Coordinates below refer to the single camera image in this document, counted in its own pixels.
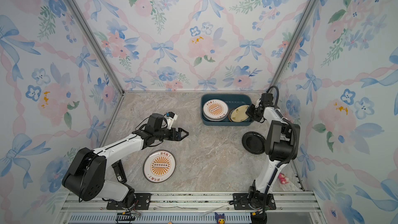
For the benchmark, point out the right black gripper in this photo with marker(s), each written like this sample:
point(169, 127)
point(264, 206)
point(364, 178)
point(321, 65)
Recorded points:
point(250, 112)

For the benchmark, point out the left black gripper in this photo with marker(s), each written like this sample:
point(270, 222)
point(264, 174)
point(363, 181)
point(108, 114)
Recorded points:
point(179, 133)

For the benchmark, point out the pale yellow plate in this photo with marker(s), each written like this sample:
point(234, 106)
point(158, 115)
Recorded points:
point(238, 114)

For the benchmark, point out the orange sunburst plate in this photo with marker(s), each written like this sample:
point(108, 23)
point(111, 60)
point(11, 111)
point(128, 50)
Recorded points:
point(215, 110)
point(159, 166)

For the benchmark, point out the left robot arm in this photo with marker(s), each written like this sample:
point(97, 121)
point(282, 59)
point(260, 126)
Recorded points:
point(85, 176)

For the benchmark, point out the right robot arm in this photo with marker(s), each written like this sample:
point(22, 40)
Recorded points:
point(280, 145)

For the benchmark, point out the teal plastic bin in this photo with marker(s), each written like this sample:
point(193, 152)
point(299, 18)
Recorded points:
point(232, 101)

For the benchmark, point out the black round plate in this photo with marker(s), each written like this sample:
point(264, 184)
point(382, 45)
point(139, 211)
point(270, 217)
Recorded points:
point(253, 142)

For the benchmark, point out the small pink toy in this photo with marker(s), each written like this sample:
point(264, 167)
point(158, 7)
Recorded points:
point(283, 179)

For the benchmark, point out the small blue toy figure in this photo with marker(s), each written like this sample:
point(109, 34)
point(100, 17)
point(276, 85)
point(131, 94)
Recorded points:
point(220, 218)

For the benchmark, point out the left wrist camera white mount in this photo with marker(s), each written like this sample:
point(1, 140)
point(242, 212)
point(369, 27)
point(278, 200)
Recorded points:
point(170, 119)

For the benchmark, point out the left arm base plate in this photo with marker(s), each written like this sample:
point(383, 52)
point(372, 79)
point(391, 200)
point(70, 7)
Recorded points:
point(136, 201)

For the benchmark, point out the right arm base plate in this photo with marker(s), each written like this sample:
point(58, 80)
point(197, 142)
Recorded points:
point(254, 203)

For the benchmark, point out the aluminium front rail frame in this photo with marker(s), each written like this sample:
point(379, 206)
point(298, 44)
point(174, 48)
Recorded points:
point(293, 207)

